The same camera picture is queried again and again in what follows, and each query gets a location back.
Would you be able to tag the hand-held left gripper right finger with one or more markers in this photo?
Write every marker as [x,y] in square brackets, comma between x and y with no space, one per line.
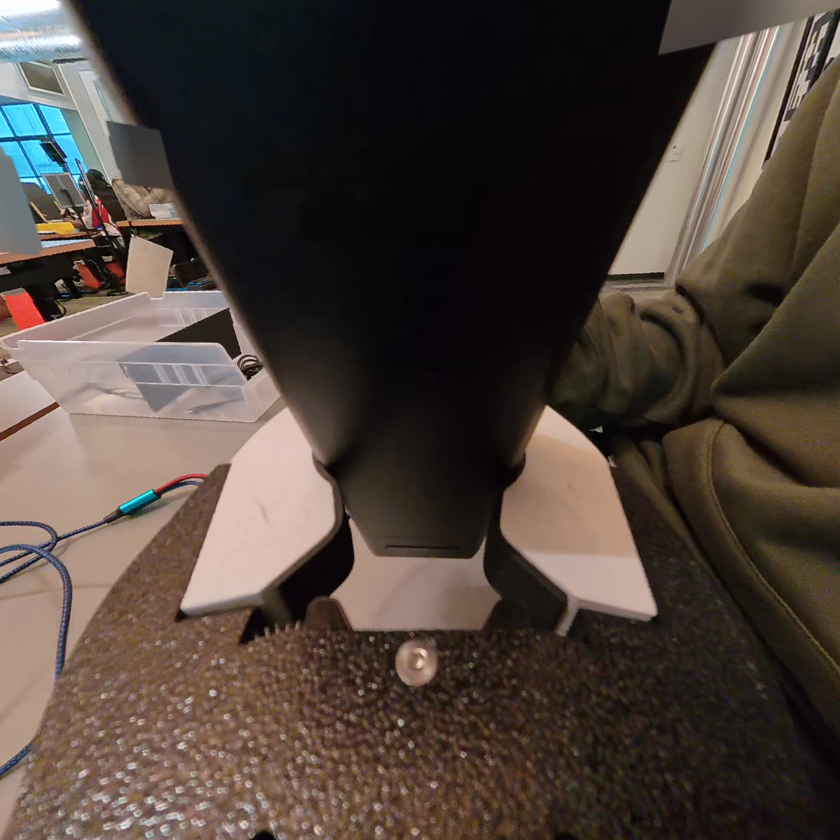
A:
[577,525]

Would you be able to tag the white card panel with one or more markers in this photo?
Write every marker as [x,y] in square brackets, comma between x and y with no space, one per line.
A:
[148,266]

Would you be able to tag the large black USB hub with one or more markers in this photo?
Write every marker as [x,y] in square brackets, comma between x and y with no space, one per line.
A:
[394,262]

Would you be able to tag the black flat box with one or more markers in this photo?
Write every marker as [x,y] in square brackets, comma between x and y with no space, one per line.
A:
[203,334]

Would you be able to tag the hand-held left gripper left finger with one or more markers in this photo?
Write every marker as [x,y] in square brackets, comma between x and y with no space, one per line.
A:
[262,525]

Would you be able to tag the person's right forearm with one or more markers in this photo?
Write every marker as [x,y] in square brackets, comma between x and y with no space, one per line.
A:
[656,354]

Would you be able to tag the black-white marker poster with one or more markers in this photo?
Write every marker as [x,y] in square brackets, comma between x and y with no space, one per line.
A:
[804,72]

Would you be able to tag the silver ventilation duct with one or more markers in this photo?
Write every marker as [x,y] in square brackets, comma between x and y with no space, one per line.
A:
[33,33]

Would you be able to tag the grey desk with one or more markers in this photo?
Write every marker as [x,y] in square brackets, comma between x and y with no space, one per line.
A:
[98,446]

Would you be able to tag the clear plastic bin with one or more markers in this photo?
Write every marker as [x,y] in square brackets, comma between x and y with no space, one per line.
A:
[65,367]

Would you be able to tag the person's olive hoodie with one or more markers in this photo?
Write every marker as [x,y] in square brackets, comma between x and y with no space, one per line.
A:
[787,525]

